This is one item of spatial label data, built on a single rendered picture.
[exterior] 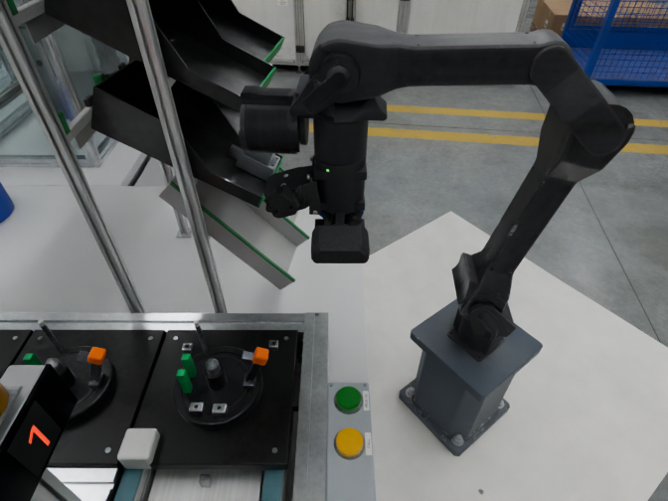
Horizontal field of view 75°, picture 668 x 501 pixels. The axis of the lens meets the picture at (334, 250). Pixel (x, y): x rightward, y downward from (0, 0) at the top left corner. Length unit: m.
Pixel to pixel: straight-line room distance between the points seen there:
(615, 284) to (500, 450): 1.86
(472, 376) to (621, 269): 2.12
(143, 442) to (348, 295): 0.52
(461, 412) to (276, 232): 0.49
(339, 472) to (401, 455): 0.16
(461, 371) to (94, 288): 0.85
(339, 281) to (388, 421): 0.36
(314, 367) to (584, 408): 0.51
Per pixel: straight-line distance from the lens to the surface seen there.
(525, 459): 0.88
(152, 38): 0.63
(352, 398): 0.74
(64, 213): 1.46
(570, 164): 0.50
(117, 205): 1.42
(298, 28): 4.55
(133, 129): 0.75
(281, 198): 0.48
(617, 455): 0.95
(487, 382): 0.69
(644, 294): 2.66
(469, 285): 0.59
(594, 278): 2.62
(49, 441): 0.55
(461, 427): 0.81
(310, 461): 0.72
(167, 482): 0.79
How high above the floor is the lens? 1.62
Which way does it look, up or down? 42 degrees down
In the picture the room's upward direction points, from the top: straight up
